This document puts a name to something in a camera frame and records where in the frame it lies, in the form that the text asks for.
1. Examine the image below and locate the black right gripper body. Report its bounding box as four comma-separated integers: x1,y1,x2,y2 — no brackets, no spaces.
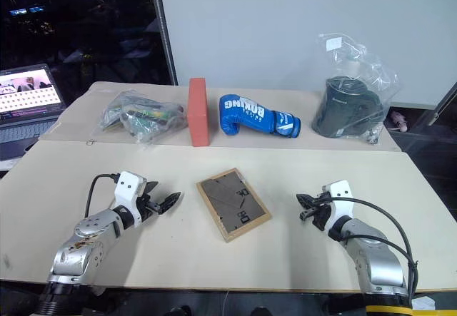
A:
311,194,334,232

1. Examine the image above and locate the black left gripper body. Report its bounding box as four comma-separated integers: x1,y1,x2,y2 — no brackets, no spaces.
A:
137,192,162,226

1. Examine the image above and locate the laptop computer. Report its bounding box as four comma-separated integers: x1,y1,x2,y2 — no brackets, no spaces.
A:
0,63,67,162

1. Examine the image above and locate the large beige cardboard sheet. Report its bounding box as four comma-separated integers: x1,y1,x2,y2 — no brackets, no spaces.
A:
0,139,457,293

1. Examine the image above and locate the clear bag of green items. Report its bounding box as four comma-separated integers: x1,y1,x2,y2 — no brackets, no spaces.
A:
91,90,189,150

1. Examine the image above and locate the red brick block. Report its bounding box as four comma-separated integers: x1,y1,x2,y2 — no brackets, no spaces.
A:
187,77,211,148

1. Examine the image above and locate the dark round container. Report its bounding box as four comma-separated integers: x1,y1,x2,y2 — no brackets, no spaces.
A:
311,76,388,139

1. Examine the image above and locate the dark rounded shape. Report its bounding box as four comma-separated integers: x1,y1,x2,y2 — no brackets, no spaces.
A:
167,304,193,316

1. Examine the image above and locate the blue boxing glove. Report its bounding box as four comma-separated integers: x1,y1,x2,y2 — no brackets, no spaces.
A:
218,93,302,140

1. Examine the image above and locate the pink toy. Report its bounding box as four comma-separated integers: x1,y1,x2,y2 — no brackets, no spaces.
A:
390,111,410,133

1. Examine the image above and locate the narrow beige cardboard sheet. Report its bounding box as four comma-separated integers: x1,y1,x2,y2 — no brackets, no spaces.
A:
37,81,401,153

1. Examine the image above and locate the large clear plastic bag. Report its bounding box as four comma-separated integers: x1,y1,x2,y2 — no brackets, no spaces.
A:
311,33,401,146

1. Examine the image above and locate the white partition panel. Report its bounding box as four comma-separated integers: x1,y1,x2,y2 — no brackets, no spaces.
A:
156,0,457,111

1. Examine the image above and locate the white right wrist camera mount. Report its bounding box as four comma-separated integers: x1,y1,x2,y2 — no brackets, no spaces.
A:
321,179,356,232

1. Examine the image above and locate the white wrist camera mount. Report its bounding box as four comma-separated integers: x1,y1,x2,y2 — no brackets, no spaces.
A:
321,179,356,232
114,171,149,225

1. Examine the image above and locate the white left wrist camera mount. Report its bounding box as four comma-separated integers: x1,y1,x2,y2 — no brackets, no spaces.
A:
114,171,149,225

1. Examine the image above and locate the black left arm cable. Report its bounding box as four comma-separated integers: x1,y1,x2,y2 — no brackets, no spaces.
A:
85,173,121,221

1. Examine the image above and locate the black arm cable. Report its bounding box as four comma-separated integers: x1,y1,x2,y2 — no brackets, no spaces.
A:
313,193,420,312
85,173,121,221

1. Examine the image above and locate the wooden picture frame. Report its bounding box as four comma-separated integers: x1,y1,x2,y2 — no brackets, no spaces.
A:
195,167,273,243

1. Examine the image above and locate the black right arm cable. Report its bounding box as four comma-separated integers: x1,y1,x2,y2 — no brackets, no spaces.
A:
313,193,420,312

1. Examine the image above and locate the metal partition post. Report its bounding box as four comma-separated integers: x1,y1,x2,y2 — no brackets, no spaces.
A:
149,0,179,86

